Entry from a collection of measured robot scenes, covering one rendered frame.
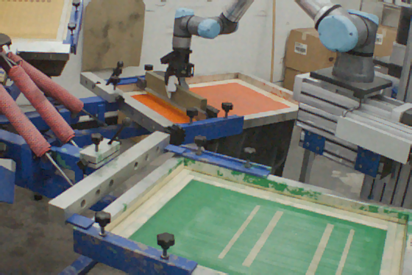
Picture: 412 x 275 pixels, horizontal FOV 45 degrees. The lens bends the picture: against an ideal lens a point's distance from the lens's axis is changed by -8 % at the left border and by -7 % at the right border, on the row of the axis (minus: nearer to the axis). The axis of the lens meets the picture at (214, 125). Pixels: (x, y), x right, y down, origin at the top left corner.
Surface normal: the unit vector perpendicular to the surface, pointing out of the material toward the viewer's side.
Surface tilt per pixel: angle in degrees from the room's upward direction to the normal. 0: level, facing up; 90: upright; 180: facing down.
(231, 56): 90
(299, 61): 90
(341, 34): 94
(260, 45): 90
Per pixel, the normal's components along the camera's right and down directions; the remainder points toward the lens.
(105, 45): 0.83, 0.26
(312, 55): -0.73, 0.17
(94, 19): 0.52, 0.33
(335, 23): -0.55, 0.30
